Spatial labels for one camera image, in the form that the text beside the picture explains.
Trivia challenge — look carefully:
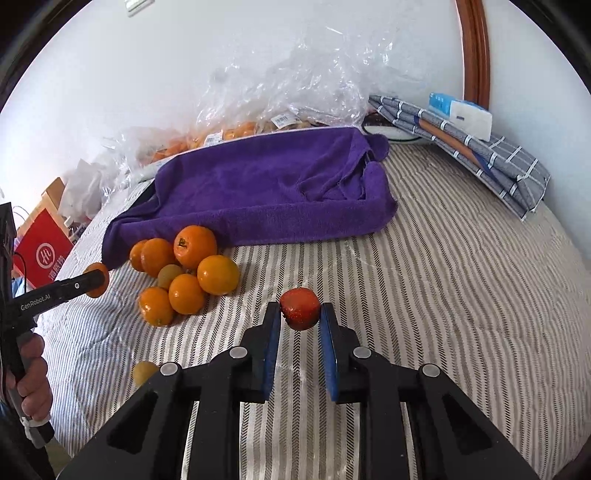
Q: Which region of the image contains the brown wooden frame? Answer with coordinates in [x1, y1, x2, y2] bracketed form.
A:
[455, 0, 491, 109]

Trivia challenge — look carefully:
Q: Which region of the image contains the large orange with stem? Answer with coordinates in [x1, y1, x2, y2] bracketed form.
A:
[173, 225, 218, 270]

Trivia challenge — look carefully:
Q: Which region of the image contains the blue white tissue pack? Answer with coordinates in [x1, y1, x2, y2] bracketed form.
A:
[429, 92, 493, 141]

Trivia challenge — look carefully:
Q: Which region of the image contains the clear plastic bag of fruit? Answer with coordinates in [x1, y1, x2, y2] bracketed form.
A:
[193, 27, 422, 141]

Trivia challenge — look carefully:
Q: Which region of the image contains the cardboard box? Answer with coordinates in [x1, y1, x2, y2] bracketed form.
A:
[18, 177, 68, 234]

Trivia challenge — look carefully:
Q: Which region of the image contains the striped quilt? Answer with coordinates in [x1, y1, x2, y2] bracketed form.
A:
[39, 145, 590, 479]

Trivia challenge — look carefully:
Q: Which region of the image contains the left hand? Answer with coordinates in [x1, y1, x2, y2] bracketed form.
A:
[6, 333, 53, 421]

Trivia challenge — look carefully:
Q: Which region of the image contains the purple towel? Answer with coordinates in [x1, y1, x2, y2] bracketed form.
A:
[102, 127, 398, 269]

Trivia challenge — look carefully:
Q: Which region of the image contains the green-brown kiwi fruit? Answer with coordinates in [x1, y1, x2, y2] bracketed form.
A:
[157, 264, 184, 290]

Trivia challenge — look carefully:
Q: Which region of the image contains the white plastic bag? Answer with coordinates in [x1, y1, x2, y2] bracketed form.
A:
[58, 160, 109, 223]

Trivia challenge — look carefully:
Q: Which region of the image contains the white wall switch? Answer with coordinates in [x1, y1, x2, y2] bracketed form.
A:
[124, 0, 154, 17]

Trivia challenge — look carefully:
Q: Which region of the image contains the grey checked folded cloth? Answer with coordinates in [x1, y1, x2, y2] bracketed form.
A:
[369, 94, 551, 219]

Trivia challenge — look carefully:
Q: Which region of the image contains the clear plastic bag left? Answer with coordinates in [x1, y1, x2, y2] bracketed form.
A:
[98, 124, 205, 186]

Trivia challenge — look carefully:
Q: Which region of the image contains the red paper bag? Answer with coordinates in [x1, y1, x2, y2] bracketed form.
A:
[13, 209, 73, 289]

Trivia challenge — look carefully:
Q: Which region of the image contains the black white round plate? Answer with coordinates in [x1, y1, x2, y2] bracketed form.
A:
[362, 112, 420, 143]

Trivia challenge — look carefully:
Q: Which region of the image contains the small red fruit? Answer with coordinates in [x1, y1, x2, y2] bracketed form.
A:
[280, 287, 321, 331]

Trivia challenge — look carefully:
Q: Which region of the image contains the yellow-green fruit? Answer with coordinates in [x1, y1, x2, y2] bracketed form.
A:
[131, 361, 159, 387]

